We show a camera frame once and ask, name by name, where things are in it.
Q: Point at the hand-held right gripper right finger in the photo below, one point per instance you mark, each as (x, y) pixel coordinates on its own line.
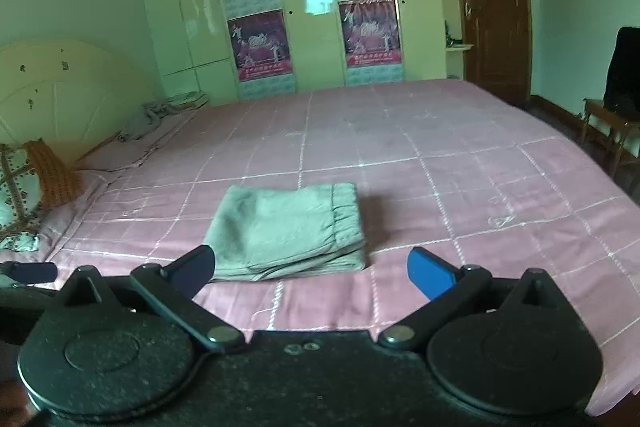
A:
(429, 274)

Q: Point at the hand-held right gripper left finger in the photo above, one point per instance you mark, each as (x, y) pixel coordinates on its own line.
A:
(195, 268)

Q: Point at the patterned pillow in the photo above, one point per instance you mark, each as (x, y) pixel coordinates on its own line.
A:
(15, 202)

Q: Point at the pink quilted bed sheet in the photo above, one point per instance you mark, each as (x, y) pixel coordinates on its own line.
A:
(425, 187)

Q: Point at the dark jacket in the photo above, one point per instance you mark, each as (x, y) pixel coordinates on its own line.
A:
(625, 67)

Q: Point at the brown wooden door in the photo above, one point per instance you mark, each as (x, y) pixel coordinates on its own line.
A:
(492, 7)

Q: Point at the cream bed headboard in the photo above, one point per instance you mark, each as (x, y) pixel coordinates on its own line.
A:
(65, 97)

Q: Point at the grey pants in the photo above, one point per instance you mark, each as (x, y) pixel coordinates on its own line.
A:
(285, 227)

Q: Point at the wooden chair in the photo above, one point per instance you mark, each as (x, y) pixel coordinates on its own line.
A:
(607, 122)

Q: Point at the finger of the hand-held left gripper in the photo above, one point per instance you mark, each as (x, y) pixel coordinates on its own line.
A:
(30, 272)

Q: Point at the orange knitted cloth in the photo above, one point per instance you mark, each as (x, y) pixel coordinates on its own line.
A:
(55, 177)

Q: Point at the cream glossy wardrobe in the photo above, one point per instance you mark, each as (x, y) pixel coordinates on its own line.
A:
(305, 37)

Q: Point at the crumpled grey cloth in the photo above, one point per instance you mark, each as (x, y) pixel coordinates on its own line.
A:
(145, 119)

